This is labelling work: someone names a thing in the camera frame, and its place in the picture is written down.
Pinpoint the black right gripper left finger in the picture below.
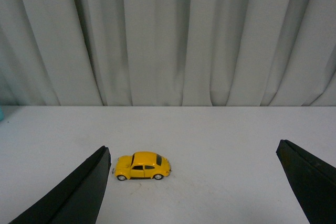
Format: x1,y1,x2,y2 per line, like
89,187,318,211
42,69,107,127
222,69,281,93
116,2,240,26
11,146,111,223

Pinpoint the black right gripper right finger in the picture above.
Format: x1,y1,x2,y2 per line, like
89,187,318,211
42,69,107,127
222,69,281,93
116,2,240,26
276,140,335,223

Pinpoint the yellow beetle toy car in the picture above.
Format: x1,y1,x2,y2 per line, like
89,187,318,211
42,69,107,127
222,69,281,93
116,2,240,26
112,151,171,181

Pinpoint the light blue plastic bin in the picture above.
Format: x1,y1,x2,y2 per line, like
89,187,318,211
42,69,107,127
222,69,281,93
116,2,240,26
0,107,4,121

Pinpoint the grey pleated curtain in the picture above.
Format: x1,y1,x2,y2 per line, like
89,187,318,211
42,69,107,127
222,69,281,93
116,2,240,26
1,0,335,106

